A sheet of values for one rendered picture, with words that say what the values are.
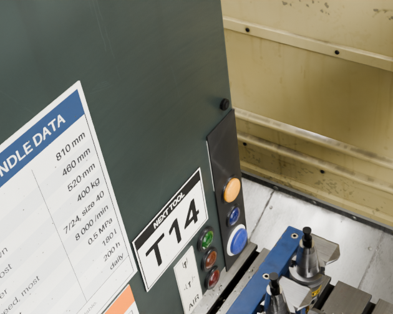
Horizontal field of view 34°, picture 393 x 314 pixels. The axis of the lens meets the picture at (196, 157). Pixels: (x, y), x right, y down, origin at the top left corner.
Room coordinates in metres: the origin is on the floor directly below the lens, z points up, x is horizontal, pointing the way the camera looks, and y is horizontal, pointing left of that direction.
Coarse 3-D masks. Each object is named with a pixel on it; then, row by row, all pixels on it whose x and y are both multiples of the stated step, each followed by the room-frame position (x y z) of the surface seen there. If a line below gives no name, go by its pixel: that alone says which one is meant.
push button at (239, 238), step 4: (240, 228) 0.44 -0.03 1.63; (236, 232) 0.44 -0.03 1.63; (240, 232) 0.44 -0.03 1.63; (244, 232) 0.44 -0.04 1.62; (236, 236) 0.43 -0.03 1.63; (240, 236) 0.44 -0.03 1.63; (244, 236) 0.44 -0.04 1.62; (232, 240) 0.43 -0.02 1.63; (236, 240) 0.43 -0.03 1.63; (240, 240) 0.43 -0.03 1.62; (244, 240) 0.44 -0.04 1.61; (232, 244) 0.43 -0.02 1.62; (236, 244) 0.43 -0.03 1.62; (240, 244) 0.43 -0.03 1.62; (244, 244) 0.44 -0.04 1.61; (232, 248) 0.43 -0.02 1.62; (236, 248) 0.43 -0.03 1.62; (240, 248) 0.43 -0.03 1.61; (232, 252) 0.43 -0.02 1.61; (236, 252) 0.43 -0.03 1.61
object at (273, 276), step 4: (272, 272) 0.60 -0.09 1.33; (272, 276) 0.59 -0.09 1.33; (276, 276) 0.59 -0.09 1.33; (272, 280) 0.58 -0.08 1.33; (276, 280) 0.59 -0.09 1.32; (272, 284) 0.59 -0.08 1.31; (276, 284) 0.59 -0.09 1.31; (272, 288) 0.58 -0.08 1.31; (276, 288) 0.58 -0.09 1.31; (272, 292) 0.58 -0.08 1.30; (276, 292) 0.58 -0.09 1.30
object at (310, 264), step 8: (312, 240) 0.68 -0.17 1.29; (304, 248) 0.66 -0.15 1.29; (312, 248) 0.66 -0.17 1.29; (296, 256) 0.68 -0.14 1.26; (304, 256) 0.66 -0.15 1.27; (312, 256) 0.66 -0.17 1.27; (296, 264) 0.67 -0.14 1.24; (304, 264) 0.66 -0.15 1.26; (312, 264) 0.66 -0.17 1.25; (296, 272) 0.66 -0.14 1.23; (304, 272) 0.65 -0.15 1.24; (312, 272) 0.65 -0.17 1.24
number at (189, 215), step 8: (192, 200) 0.40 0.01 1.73; (184, 208) 0.39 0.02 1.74; (192, 208) 0.40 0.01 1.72; (200, 208) 0.40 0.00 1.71; (176, 216) 0.38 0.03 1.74; (184, 216) 0.39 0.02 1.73; (192, 216) 0.39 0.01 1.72; (200, 216) 0.40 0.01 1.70; (168, 224) 0.37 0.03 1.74; (176, 224) 0.38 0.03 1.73; (184, 224) 0.39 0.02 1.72; (192, 224) 0.39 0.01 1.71; (168, 232) 0.37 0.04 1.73; (176, 232) 0.38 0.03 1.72; (184, 232) 0.38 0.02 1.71; (168, 240) 0.37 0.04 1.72; (176, 240) 0.37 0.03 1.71; (184, 240) 0.38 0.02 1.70; (168, 248) 0.37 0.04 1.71; (176, 248) 0.37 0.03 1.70
